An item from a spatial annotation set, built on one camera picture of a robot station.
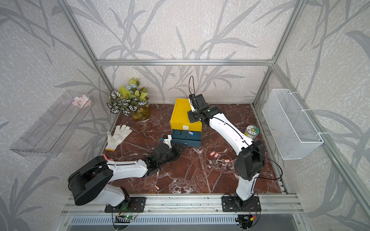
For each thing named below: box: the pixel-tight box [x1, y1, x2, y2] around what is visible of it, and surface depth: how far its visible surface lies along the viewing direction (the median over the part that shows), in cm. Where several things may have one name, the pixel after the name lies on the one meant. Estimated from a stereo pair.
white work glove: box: [104, 124, 133, 152], surface depth 102 cm
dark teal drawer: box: [171, 128, 202, 148], surface depth 93 cm
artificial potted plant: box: [106, 77, 151, 121], surface depth 93 cm
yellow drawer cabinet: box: [170, 98, 203, 132], surface depth 85 cm
